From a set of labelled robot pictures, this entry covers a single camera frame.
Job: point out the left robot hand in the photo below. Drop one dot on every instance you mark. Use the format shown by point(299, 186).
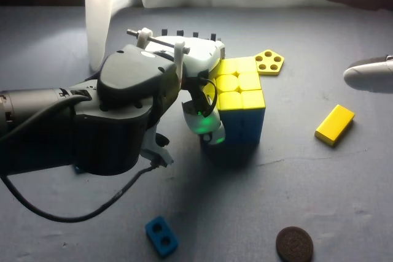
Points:
point(199, 53)

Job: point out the multicolour puzzle cube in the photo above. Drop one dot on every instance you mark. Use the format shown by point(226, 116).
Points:
point(245, 102)

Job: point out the yellow pentagon block with holes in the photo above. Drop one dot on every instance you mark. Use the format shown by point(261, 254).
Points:
point(268, 61)

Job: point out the yellow rectangular block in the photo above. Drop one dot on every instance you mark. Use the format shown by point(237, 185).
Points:
point(336, 122)

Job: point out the blue two-hole block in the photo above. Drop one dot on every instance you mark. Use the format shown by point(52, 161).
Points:
point(161, 233)

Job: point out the dark chocolate sandwich cookie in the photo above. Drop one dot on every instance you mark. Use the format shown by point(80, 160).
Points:
point(294, 243)

